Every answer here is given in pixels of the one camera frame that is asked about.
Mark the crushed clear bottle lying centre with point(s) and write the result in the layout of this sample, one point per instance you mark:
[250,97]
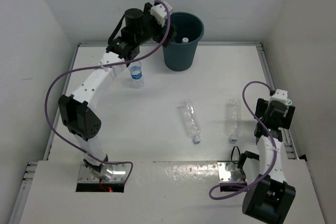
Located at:
[190,122]

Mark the short round water bottle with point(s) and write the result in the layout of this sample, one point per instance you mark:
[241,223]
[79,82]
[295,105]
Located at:
[185,40]

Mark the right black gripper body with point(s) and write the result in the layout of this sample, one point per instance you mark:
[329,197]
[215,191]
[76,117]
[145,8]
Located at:
[282,118]

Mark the dark teal plastic bin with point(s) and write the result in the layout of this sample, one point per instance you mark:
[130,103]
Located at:
[179,56]

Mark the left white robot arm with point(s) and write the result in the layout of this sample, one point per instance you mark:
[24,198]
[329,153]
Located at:
[136,27]

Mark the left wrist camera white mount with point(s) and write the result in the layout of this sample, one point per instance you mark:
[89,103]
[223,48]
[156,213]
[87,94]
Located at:
[160,10]

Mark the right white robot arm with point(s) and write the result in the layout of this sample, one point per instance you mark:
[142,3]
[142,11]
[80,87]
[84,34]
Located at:
[269,196]

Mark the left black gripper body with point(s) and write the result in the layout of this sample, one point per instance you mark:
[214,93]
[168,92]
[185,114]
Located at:
[152,29]

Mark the metal base plate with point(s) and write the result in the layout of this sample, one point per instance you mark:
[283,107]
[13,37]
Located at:
[111,174]
[229,173]

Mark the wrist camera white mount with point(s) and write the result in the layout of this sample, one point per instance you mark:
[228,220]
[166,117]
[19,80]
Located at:
[280,96]
[160,10]

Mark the left aluminium rail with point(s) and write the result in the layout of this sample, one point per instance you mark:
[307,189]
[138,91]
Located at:
[24,131]

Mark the tall upright water bottle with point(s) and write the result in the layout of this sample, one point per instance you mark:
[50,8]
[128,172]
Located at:
[135,70]

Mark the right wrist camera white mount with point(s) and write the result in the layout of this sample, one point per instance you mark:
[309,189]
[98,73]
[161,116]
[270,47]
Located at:
[280,96]

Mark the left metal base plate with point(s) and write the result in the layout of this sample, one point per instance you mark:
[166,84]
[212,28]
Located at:
[111,174]

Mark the clear bottle lying right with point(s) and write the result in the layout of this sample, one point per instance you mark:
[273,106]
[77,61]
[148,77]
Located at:
[233,119]

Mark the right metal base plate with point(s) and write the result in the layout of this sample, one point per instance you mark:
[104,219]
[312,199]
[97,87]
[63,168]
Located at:
[229,173]

